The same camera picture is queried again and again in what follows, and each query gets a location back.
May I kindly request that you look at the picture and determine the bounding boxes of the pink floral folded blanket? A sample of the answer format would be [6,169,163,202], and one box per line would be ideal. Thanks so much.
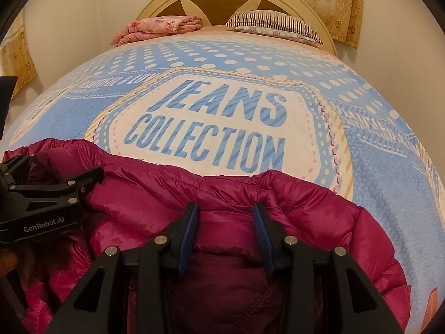
[110,16,203,47]

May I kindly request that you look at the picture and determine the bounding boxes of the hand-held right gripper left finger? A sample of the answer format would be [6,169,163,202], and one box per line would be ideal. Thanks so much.
[45,202,199,334]

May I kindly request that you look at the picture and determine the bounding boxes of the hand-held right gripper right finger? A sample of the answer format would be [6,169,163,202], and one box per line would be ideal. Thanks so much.
[251,202,407,334]

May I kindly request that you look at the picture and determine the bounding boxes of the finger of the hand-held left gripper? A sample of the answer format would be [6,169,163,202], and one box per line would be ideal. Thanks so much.
[7,168,105,204]
[0,155,35,185]

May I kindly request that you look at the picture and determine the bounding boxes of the person's left hand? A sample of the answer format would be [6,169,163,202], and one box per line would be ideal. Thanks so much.
[0,250,18,275]

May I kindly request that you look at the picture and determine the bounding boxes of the beige lace curtain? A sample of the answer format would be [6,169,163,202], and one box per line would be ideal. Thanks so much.
[0,9,39,98]
[278,0,364,49]

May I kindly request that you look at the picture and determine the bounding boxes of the striped pillow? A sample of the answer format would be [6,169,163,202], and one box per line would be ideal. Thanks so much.
[226,10,324,46]

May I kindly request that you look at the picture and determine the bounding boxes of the bed with pink blue cover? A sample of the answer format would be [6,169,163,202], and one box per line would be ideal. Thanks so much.
[0,24,445,324]

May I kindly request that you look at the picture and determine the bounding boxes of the magenta puffer jacket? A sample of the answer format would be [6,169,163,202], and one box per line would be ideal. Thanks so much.
[3,138,408,334]

